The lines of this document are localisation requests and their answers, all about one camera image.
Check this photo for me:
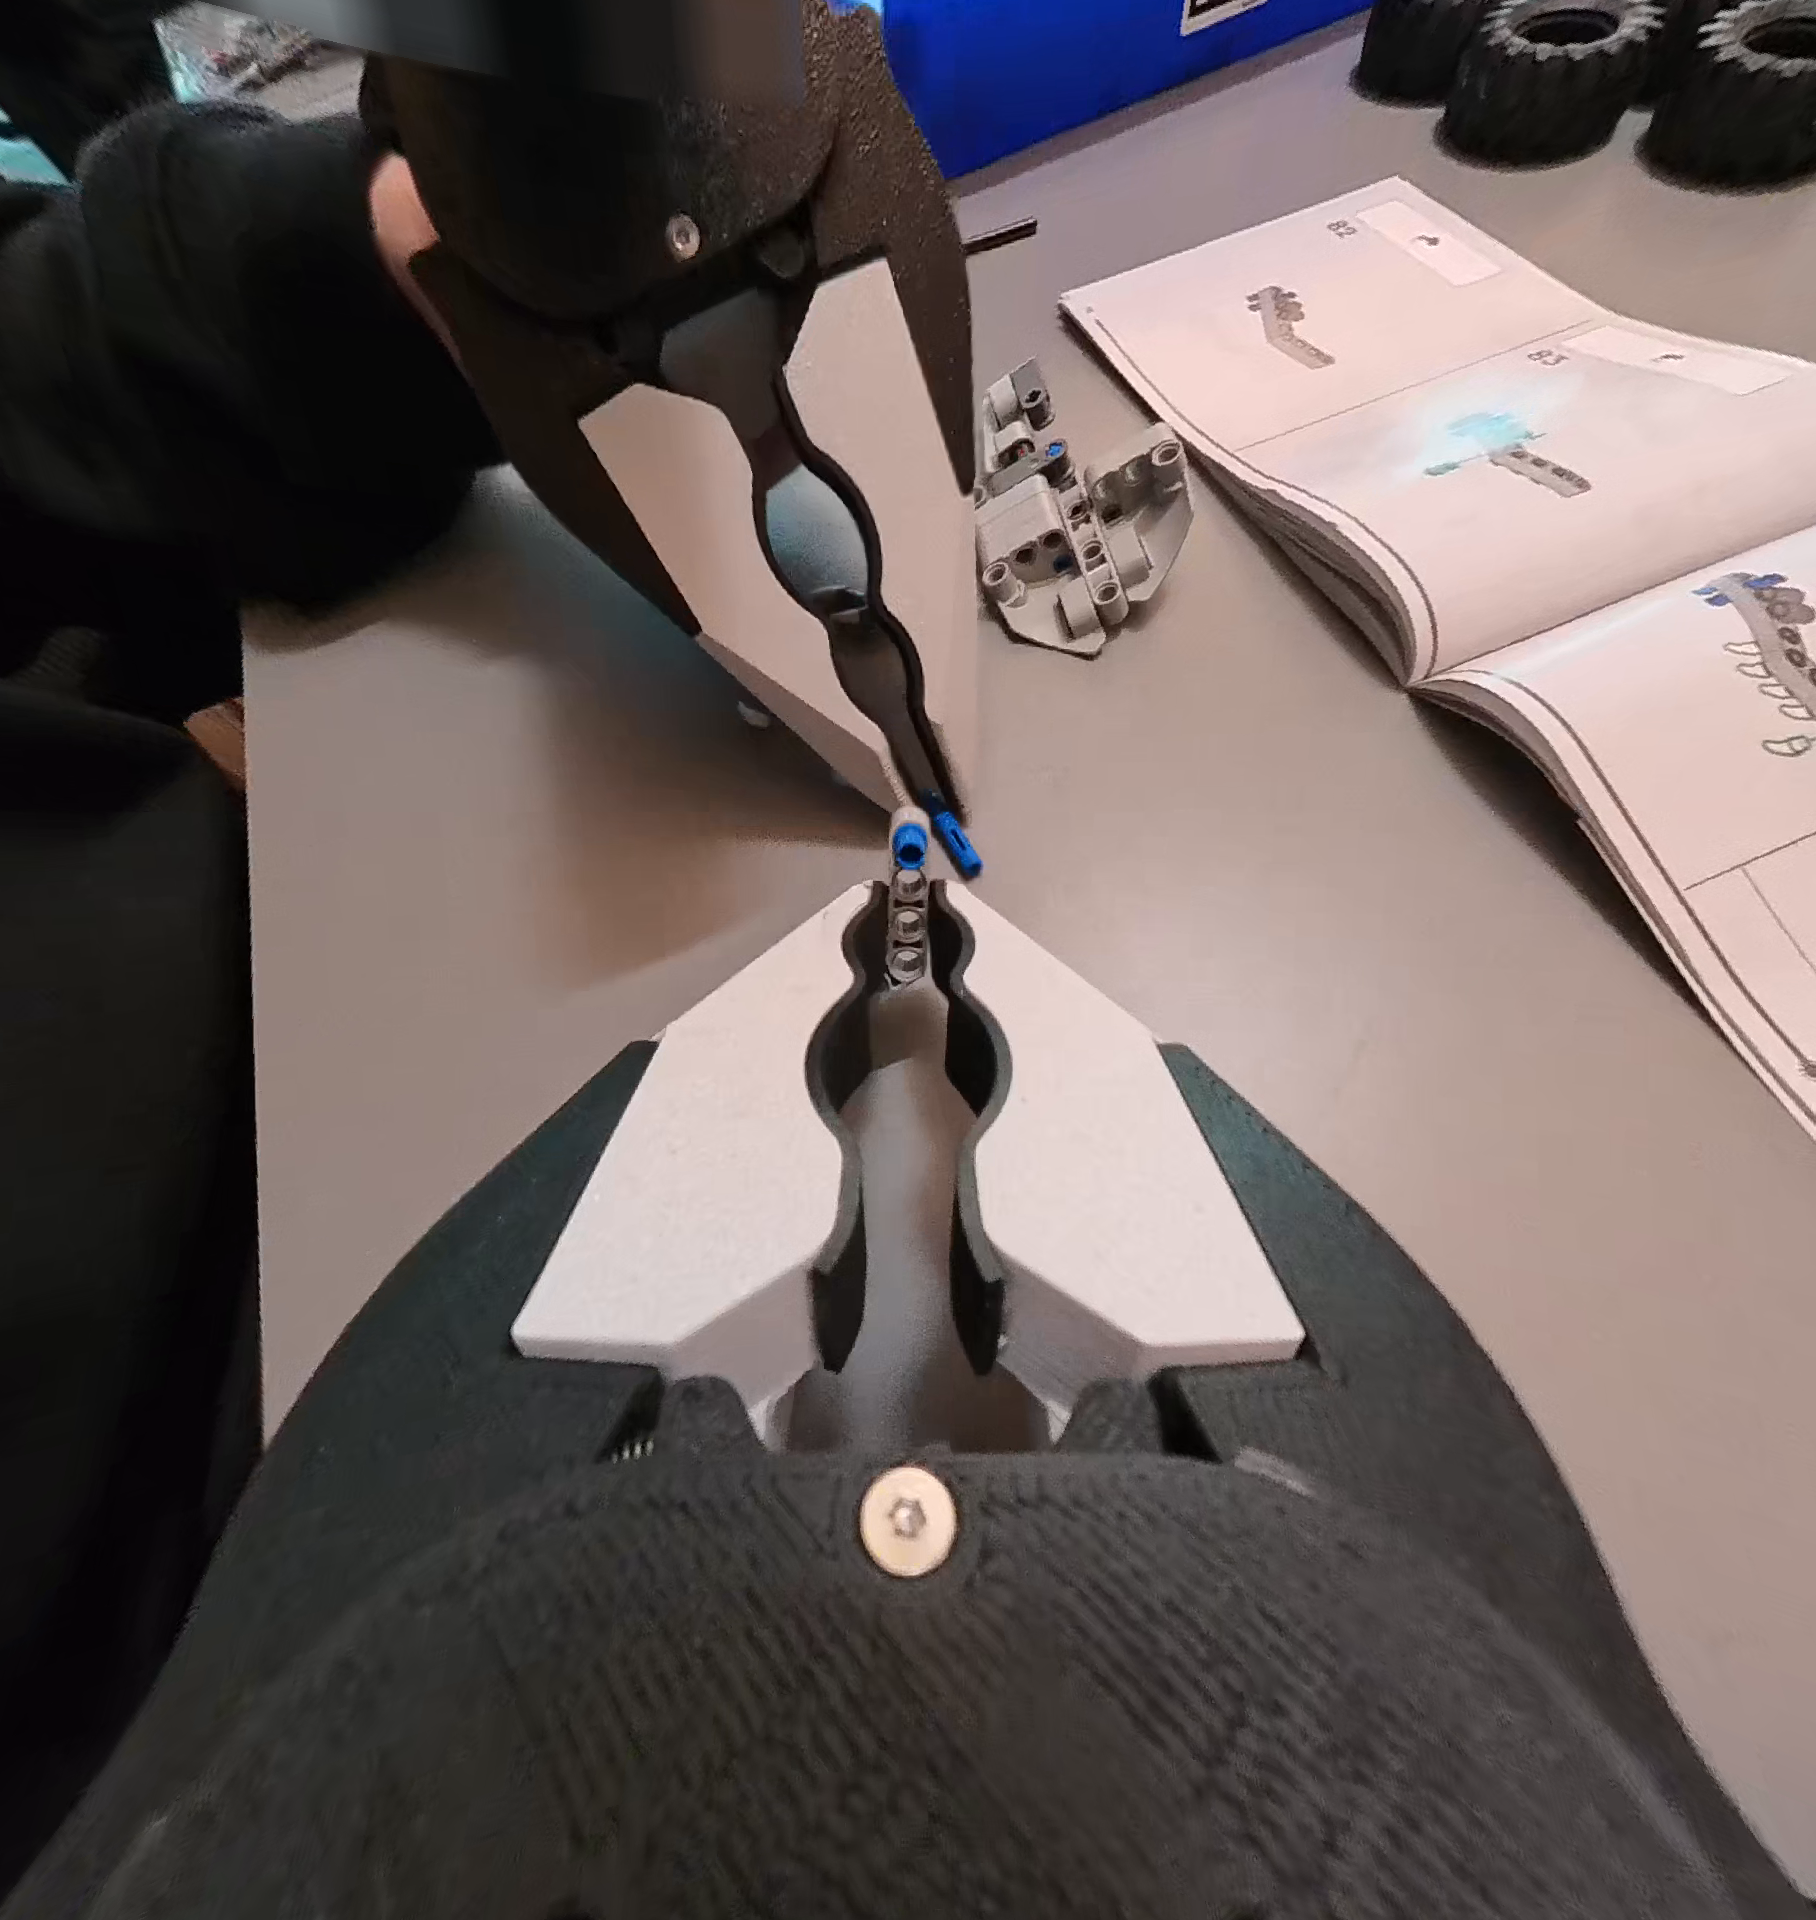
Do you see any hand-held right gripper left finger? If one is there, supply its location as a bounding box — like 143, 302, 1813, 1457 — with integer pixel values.
510, 883, 888, 1450

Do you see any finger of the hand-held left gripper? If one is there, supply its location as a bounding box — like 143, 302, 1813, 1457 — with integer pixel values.
772, 261, 985, 827
576, 379, 940, 823

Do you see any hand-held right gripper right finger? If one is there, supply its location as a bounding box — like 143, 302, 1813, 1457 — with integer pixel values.
932, 883, 1309, 1445

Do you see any grey bent brick beam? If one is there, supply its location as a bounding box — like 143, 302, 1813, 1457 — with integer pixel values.
878, 809, 943, 995

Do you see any person's left forearm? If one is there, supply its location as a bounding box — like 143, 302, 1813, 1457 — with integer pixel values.
0, 103, 504, 609

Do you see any person's left hand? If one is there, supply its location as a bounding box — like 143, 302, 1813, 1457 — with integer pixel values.
373, 150, 440, 270

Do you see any grey brick assembly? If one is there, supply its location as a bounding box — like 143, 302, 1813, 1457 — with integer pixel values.
973, 358, 1199, 657

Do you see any blue plastic bin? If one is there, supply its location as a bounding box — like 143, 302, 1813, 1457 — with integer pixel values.
878, 0, 1380, 185

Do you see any open instruction booklet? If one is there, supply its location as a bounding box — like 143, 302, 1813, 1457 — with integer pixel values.
1058, 175, 1816, 1195

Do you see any person's torso in black hoodie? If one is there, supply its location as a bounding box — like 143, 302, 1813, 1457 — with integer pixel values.
0, 600, 273, 1920

